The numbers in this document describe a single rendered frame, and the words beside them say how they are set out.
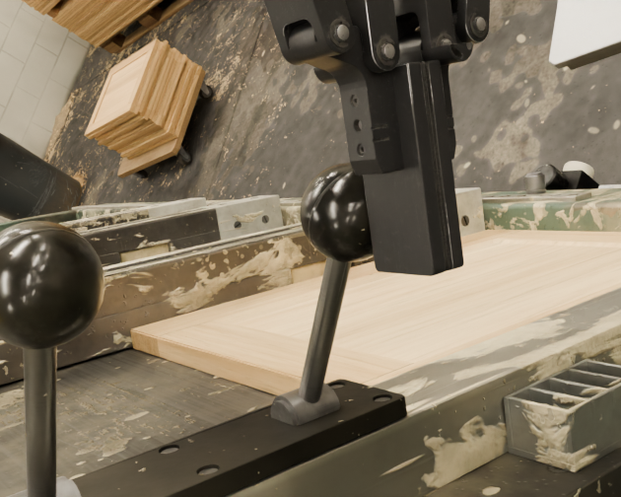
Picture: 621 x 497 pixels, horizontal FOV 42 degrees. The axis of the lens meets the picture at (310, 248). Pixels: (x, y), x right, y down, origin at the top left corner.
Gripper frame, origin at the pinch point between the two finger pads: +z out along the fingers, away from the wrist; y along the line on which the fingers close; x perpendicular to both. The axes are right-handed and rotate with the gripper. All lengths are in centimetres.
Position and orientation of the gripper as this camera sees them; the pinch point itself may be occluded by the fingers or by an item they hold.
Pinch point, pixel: (406, 170)
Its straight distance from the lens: 28.1
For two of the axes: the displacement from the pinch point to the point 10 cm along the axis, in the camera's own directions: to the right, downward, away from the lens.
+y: 8.0, -2.0, 5.7
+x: -5.9, -0.3, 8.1
